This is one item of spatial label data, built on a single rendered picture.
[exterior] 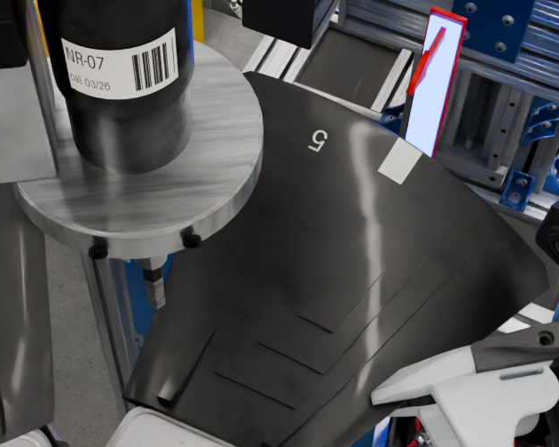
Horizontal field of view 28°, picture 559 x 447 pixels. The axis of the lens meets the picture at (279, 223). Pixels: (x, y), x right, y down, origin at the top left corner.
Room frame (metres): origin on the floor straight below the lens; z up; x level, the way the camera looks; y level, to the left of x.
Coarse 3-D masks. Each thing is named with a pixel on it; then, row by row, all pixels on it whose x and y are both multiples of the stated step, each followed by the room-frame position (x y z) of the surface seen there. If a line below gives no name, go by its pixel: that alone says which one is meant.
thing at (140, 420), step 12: (144, 408) 0.22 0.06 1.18; (132, 420) 0.22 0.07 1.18; (144, 420) 0.22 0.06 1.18; (156, 420) 0.22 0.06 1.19; (168, 420) 0.22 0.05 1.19; (120, 432) 0.21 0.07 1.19; (132, 432) 0.21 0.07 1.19; (144, 432) 0.21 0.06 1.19; (156, 432) 0.21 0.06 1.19; (168, 432) 0.21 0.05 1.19; (180, 432) 0.21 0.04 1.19; (192, 432) 0.21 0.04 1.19; (108, 444) 0.20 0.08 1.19; (120, 444) 0.20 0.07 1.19; (132, 444) 0.20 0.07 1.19; (144, 444) 0.20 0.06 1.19; (156, 444) 0.20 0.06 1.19; (168, 444) 0.20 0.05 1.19; (180, 444) 0.20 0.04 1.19; (192, 444) 0.20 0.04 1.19; (204, 444) 0.20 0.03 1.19; (216, 444) 0.20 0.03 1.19; (228, 444) 0.20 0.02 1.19
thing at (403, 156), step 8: (400, 144) 0.41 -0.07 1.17; (408, 144) 0.41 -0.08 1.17; (392, 152) 0.40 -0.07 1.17; (400, 152) 0.40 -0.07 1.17; (408, 152) 0.40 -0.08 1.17; (416, 152) 0.41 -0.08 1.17; (392, 160) 0.40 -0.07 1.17; (400, 160) 0.40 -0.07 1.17; (408, 160) 0.40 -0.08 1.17; (416, 160) 0.40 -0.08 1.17; (384, 168) 0.39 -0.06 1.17; (392, 168) 0.39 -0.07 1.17; (400, 168) 0.39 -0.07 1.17; (408, 168) 0.39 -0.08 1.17; (392, 176) 0.38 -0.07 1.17; (400, 176) 0.38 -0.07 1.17
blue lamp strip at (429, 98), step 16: (432, 16) 0.50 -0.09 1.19; (432, 32) 0.50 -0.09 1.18; (448, 32) 0.49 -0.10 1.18; (448, 48) 0.49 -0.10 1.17; (432, 64) 0.50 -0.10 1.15; (448, 64) 0.49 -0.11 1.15; (432, 80) 0.49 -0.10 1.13; (448, 80) 0.49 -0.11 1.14; (416, 96) 0.50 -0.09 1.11; (432, 96) 0.49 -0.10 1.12; (416, 112) 0.50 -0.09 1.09; (432, 112) 0.49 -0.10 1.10; (416, 128) 0.50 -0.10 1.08; (432, 128) 0.49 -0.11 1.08; (416, 144) 0.49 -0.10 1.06; (432, 144) 0.49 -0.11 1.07
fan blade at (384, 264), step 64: (384, 128) 0.42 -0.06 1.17; (256, 192) 0.36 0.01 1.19; (320, 192) 0.36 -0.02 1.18; (384, 192) 0.37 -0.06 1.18; (448, 192) 0.38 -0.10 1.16; (192, 256) 0.31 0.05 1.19; (256, 256) 0.32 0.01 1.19; (320, 256) 0.32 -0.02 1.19; (384, 256) 0.32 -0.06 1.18; (448, 256) 0.33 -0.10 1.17; (512, 256) 0.35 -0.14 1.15; (192, 320) 0.27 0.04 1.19; (256, 320) 0.27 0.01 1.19; (320, 320) 0.28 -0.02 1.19; (384, 320) 0.28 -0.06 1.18; (448, 320) 0.29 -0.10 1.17; (128, 384) 0.24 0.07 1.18; (192, 384) 0.24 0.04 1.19; (256, 384) 0.24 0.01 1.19; (320, 384) 0.24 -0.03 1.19
